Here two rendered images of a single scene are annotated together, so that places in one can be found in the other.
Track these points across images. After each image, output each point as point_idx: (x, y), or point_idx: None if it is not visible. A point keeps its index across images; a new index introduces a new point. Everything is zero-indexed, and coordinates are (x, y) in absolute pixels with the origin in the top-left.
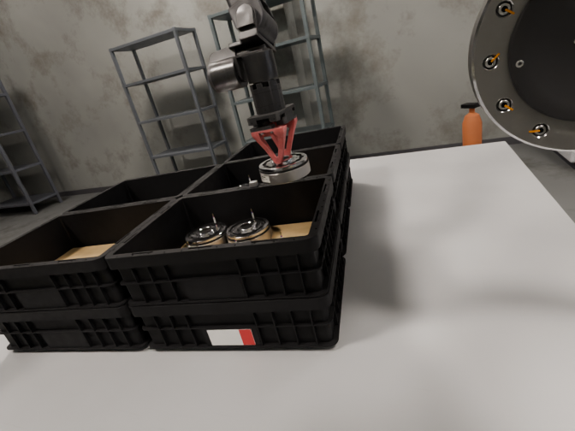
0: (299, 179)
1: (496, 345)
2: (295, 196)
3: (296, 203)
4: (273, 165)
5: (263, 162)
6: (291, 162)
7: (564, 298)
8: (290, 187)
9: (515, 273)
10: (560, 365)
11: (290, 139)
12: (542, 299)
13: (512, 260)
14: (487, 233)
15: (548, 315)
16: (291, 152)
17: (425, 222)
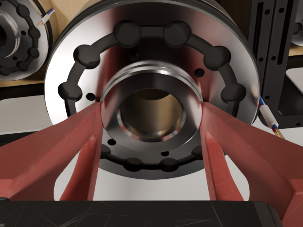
0: (272, 46)
1: (71, 164)
2: (235, 13)
3: (229, 3)
4: (93, 90)
5: (156, 13)
6: (110, 148)
7: (131, 200)
8: (244, 11)
9: (164, 184)
10: (63, 186)
11: (210, 192)
12: (128, 191)
13: (184, 185)
14: (240, 177)
15: (110, 190)
16: (262, 114)
17: (291, 129)
